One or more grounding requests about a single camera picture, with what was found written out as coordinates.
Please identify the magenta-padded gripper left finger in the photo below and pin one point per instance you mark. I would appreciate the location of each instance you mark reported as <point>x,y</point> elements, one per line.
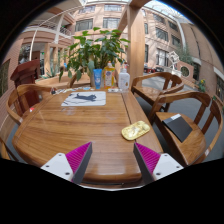
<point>60,165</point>

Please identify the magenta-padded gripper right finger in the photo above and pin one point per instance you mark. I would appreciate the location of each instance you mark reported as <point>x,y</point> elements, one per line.
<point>165,165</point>

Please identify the yellow computer mouse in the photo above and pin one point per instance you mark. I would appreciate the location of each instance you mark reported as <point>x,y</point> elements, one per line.
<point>135,130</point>

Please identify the white cat-print mouse pad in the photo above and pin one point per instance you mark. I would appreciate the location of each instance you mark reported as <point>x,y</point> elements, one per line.
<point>83,99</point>

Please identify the wooden armchair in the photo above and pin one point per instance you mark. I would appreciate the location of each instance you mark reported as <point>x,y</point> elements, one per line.
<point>186,146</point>
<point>150,93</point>
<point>20,93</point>
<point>81,81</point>

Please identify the wooden planter box with succulent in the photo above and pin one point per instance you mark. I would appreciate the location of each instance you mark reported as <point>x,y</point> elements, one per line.
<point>53,81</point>

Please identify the yellow flowering plant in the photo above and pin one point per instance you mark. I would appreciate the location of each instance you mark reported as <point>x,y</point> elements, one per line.
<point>201,85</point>

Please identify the small white case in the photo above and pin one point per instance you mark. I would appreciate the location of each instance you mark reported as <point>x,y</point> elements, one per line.
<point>114,90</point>

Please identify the white pump bottle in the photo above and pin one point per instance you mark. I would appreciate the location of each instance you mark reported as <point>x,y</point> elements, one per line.
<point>124,81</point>

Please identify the blue tube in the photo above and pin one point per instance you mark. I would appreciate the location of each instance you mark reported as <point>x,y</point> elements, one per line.
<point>97,79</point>

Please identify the yellow liquid bottle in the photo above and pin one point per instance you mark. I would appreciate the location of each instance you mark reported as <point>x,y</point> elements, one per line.
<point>109,76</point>

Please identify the white geometric sculpture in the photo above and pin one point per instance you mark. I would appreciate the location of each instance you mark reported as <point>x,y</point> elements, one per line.
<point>173,60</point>

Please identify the green leafy potted plant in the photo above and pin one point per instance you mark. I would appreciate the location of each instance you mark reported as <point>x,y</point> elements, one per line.
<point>96,50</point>

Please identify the dark red wooden pedestal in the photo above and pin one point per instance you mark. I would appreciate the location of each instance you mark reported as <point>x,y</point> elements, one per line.
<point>25,75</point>

